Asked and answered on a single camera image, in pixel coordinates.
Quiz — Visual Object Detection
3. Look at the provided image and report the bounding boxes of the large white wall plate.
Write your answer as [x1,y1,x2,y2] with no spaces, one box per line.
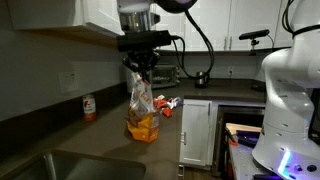
[58,70,80,94]

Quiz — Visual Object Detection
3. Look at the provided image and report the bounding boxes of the large orange snack packet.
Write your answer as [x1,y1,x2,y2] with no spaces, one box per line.
[125,71,160,144]

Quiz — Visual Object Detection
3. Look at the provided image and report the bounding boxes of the black camera on tripod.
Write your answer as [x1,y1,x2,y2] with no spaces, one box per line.
[238,28,271,56]

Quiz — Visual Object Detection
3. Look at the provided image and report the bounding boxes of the silver toaster oven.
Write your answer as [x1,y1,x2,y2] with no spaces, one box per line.
[149,64,181,90]

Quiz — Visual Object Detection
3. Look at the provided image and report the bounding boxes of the perforated metal robot table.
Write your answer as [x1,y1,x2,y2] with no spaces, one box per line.
[228,139,281,180]

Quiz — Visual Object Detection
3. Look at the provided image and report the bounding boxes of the red can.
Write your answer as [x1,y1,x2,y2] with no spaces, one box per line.
[81,94,98,122]

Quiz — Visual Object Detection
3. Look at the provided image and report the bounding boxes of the purple small snack packet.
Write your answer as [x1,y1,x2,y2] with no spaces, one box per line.
[172,96,185,108]

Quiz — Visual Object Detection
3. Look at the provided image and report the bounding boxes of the dark under-counter appliance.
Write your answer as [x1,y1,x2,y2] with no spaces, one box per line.
[213,104,266,176]

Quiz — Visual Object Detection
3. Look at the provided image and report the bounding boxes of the white upper cabinet long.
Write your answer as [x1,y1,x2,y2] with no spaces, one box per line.
[6,0,124,48]

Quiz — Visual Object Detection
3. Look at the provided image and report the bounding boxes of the orange handled clamp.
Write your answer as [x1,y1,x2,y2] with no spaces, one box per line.
[226,128,240,147]

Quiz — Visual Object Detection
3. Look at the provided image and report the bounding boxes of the steel kitchen sink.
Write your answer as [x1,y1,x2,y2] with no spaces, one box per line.
[9,149,147,180]

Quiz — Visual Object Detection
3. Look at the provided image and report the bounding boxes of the white upper cabinet with handles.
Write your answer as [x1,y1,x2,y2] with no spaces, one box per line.
[154,0,294,53]

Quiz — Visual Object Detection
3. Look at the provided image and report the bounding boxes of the wooden board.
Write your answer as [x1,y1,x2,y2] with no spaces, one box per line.
[225,122,263,136]

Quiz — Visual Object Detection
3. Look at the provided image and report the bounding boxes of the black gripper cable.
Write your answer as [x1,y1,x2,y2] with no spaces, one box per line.
[171,9,216,80]

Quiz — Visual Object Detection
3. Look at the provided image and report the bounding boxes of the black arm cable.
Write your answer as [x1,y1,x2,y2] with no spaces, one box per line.
[281,0,320,39]

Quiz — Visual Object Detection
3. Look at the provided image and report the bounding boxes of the white lower cabinet door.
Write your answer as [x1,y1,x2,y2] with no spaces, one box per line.
[179,99,214,167]

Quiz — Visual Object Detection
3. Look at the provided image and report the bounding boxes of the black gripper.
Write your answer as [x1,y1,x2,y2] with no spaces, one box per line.
[122,49,160,82]

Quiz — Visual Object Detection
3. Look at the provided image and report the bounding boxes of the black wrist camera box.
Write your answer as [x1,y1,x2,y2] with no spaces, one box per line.
[116,30,173,53]

